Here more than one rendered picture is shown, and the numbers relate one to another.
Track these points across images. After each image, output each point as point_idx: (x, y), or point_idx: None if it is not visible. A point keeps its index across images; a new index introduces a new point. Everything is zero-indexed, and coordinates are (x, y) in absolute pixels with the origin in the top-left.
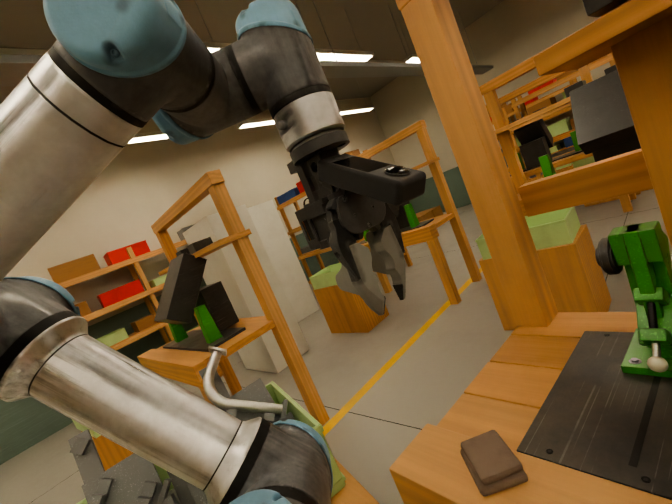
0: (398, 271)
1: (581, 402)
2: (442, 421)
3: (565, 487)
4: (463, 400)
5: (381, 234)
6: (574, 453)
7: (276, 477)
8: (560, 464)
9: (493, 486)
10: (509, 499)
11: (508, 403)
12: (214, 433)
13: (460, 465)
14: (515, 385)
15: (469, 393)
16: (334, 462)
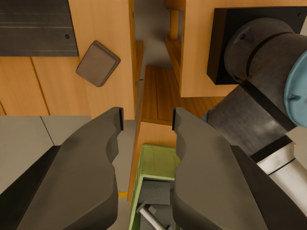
0: (111, 124)
1: (10, 31)
2: (82, 113)
3: (87, 18)
4: (56, 111)
5: (86, 218)
6: (59, 21)
7: (266, 122)
8: (72, 27)
9: (113, 55)
10: (113, 45)
11: (40, 81)
12: (294, 181)
13: (108, 82)
14: (20, 85)
15: (47, 111)
16: (143, 154)
